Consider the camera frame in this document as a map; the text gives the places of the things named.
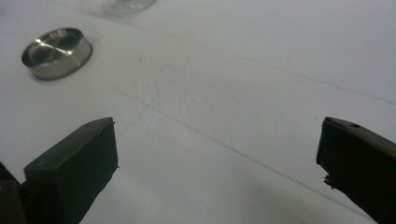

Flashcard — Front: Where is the round metal dish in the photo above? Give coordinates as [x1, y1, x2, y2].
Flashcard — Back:
[21, 27, 94, 81]

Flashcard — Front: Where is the clear glass jar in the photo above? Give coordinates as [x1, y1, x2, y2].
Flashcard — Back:
[106, 0, 158, 16]

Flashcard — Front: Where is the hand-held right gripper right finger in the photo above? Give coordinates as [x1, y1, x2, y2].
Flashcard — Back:
[316, 116, 396, 224]

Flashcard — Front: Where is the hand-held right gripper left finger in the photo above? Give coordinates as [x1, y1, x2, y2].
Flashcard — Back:
[19, 117, 120, 224]

